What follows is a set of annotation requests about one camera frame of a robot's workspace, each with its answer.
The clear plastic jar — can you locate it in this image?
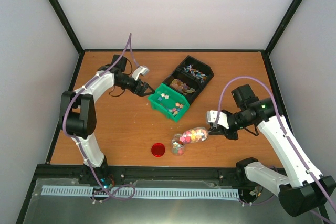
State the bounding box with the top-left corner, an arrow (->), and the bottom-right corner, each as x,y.
171,134 -> 186,155

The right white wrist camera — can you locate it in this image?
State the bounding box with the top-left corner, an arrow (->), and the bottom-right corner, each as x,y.
206,110 -> 229,129

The light blue slotted cable duct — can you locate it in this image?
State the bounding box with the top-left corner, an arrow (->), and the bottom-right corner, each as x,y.
40,185 -> 239,201

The red jar lid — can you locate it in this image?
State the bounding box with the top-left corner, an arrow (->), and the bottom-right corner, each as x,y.
151,143 -> 165,157

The black aluminium frame rail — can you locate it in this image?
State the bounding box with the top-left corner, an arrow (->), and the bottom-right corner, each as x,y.
33,164 -> 257,187

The green plastic candy bin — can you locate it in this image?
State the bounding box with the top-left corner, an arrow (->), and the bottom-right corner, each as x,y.
148,83 -> 190,122

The silver metal scoop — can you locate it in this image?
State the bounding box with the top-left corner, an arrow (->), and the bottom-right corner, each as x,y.
179,127 -> 208,144

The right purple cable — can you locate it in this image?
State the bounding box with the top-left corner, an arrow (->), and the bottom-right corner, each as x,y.
214,76 -> 336,224

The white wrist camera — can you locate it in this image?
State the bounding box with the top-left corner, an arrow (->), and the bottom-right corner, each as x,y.
206,110 -> 229,129
131,66 -> 149,81

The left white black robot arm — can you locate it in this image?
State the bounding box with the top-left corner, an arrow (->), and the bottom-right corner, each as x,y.
58,55 -> 154,184

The metal sheet panel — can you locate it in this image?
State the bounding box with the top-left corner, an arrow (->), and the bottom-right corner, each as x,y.
17,179 -> 320,223

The black bin with lollipops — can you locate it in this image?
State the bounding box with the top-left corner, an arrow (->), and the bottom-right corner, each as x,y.
176,55 -> 214,88

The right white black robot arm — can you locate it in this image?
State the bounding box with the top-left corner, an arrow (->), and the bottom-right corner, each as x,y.
206,84 -> 335,217

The black bin with popsicle candies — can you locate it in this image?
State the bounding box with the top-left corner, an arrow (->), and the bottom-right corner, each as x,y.
163,70 -> 203,105

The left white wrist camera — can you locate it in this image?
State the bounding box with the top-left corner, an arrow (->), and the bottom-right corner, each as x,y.
131,66 -> 149,81

